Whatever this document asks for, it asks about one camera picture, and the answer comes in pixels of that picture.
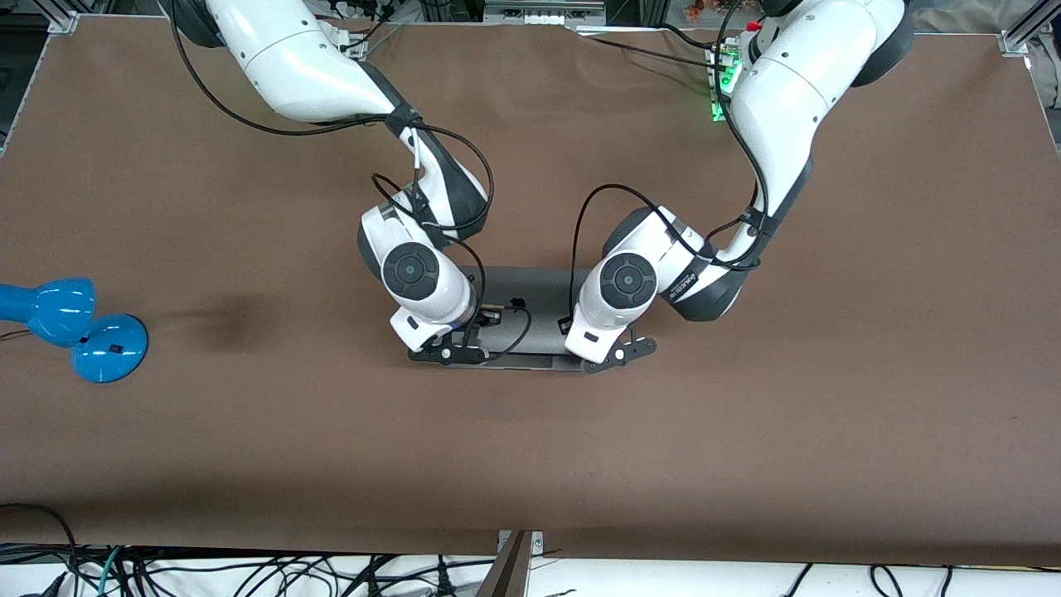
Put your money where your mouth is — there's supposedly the grey laptop with black keyboard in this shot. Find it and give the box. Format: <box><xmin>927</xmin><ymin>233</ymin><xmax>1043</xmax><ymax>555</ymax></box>
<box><xmin>464</xmin><ymin>265</ymin><xmax>599</xmax><ymax>372</ymax></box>

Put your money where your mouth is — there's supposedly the colourful patterned object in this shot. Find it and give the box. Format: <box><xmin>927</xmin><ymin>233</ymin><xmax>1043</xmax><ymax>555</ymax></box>
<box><xmin>684</xmin><ymin>0</ymin><xmax>743</xmax><ymax>23</ymax></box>

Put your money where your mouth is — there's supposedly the grey power strip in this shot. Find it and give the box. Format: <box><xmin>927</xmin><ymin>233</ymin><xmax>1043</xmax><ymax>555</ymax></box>
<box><xmin>483</xmin><ymin>0</ymin><xmax>608</xmax><ymax>26</ymax></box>

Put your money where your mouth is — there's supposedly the blue desk lamp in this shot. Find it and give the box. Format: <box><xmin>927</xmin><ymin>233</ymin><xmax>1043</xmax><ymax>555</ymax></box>
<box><xmin>0</xmin><ymin>278</ymin><xmax>150</xmax><ymax>384</ymax></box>

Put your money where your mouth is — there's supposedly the grey slanted post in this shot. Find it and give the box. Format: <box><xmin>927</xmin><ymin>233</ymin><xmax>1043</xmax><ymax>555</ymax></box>
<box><xmin>477</xmin><ymin>531</ymin><xmax>531</xmax><ymax>597</ymax></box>

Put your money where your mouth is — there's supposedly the long black table cable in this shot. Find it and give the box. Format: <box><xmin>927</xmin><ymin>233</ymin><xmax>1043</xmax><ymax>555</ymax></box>
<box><xmin>572</xmin><ymin>29</ymin><xmax>718</xmax><ymax>64</ymax></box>

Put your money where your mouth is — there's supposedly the short black table cable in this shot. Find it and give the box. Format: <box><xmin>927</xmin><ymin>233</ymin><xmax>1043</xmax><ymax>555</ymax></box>
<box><xmin>661</xmin><ymin>22</ymin><xmax>720</xmax><ymax>49</ymax></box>

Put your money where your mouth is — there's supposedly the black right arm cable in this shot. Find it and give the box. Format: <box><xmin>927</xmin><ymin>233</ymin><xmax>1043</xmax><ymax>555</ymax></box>
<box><xmin>168</xmin><ymin>0</ymin><xmax>533</xmax><ymax>363</ymax></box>

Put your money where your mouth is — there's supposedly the black base cable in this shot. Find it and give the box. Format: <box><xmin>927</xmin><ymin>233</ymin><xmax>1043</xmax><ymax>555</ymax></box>
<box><xmin>332</xmin><ymin>0</ymin><xmax>407</xmax><ymax>51</ymax></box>

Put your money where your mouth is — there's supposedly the teal floor cable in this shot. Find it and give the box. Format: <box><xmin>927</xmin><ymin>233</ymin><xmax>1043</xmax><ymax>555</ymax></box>
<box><xmin>98</xmin><ymin>546</ymin><xmax>127</xmax><ymax>597</ymax></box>

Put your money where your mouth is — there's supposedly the black looped floor cable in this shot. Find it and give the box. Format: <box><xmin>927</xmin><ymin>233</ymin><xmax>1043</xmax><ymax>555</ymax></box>
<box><xmin>0</xmin><ymin>503</ymin><xmax>80</xmax><ymax>597</ymax></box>

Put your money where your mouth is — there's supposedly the aluminium frame rail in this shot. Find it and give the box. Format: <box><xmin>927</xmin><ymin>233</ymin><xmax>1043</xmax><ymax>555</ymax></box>
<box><xmin>1026</xmin><ymin>51</ymin><xmax>1061</xmax><ymax>150</ymax></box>
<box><xmin>0</xmin><ymin>32</ymin><xmax>54</xmax><ymax>158</ymax></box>

